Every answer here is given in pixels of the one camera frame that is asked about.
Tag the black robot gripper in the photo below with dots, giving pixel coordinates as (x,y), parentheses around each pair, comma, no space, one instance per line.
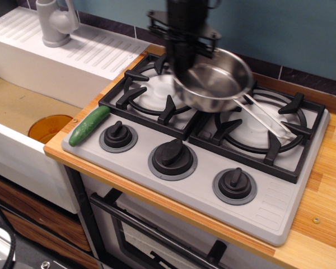
(183,25)

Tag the stainless steel pan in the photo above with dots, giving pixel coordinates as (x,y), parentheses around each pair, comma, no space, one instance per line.
(219,84)

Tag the green toy pickle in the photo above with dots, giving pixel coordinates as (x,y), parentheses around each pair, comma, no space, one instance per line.
(88,125)

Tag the black middle stove knob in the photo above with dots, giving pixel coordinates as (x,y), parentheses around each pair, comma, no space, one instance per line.
(172,161)

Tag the black stove knob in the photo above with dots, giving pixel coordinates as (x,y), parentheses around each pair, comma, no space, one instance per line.
(234,187)
(172,161)
(118,138)

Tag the black left stove knob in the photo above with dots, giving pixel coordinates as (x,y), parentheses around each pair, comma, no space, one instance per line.
(118,138)

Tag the grey toy stove top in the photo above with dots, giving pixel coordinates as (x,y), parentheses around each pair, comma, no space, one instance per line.
(247,167)

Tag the black right stove knob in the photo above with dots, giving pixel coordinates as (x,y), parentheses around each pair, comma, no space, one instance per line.
(234,187)

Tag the black left burner grate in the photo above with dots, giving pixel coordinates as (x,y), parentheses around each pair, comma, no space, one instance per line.
(146,95)

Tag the black burner grate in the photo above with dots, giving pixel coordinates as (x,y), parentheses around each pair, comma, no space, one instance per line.
(274,138)
(146,95)

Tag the black right burner grate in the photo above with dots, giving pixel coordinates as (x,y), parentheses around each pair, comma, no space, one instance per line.
(274,138)

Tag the grey toy faucet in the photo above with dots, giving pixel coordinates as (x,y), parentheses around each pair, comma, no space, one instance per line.
(56,25)

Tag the white toy sink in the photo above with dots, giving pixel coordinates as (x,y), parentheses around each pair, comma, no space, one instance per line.
(37,81)

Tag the orange plastic bowl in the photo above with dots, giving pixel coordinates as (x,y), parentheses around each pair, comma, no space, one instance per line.
(46,128)

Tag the toy oven door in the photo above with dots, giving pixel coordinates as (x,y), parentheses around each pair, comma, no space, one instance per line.
(147,237)

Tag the wooden drawer front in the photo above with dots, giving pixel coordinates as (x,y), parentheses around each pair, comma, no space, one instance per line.
(45,224)

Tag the black oven door handle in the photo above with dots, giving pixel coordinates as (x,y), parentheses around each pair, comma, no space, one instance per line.
(108,204)

